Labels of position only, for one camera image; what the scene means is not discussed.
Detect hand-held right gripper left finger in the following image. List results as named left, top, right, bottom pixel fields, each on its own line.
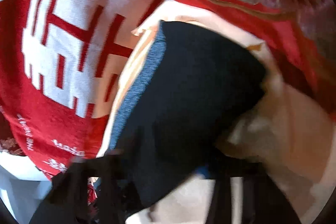
left=29, top=148, right=126, bottom=224

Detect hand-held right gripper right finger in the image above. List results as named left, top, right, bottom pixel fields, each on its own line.
left=196, top=157, right=271, bottom=224

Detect dark pants with grey waistband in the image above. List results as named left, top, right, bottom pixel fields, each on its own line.
left=108, top=20, right=267, bottom=210

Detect peach bed sheet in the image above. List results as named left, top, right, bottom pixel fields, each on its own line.
left=96, top=0, right=336, bottom=224

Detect red blanket with white pattern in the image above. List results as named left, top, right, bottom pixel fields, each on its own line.
left=0, top=0, right=168, bottom=182

